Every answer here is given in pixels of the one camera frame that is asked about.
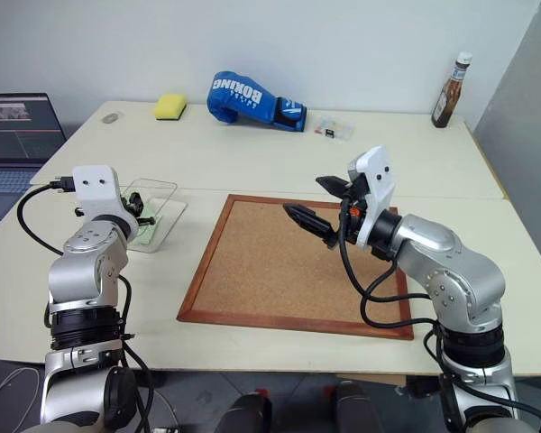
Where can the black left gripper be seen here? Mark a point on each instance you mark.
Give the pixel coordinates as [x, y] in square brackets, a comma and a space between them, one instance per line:
[145, 221]

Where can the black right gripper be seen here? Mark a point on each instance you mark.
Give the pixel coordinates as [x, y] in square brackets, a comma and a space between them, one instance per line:
[355, 221]

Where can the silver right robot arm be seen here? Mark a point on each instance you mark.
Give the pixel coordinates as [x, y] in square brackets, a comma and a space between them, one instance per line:
[446, 261]

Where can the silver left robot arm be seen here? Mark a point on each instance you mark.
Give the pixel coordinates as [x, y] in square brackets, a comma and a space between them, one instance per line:
[85, 270]

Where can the green sticky note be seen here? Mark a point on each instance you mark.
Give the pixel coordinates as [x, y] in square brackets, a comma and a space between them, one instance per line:
[149, 234]

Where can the wood framed cork board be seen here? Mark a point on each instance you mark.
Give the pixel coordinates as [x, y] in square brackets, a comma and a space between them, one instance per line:
[275, 270]

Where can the clear plastic box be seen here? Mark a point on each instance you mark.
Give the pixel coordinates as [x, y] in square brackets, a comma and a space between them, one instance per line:
[171, 212]

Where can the clear bag of small parts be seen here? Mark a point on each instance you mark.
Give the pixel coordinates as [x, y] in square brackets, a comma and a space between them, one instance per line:
[336, 128]

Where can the small grey oval object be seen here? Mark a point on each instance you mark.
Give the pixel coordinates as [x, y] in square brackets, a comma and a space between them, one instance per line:
[110, 118]

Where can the yellow green sponge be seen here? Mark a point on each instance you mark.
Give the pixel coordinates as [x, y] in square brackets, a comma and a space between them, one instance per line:
[169, 106]

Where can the blue boxing glove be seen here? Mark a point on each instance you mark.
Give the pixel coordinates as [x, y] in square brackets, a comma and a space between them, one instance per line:
[243, 99]

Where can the open laptop computer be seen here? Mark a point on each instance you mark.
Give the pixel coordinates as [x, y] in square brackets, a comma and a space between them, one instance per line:
[13, 135]

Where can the brown sauce bottle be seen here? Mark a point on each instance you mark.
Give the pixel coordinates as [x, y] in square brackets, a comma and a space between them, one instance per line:
[448, 94]

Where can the dark rounded shape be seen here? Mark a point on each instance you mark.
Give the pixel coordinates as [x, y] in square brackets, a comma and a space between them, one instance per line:
[356, 408]
[245, 415]

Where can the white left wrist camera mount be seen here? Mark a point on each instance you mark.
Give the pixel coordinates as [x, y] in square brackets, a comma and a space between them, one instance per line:
[97, 194]

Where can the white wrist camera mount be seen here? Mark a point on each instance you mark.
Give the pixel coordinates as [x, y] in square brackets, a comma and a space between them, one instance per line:
[97, 194]
[378, 194]

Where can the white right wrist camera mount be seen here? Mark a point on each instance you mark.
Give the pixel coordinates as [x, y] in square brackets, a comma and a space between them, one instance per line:
[378, 194]

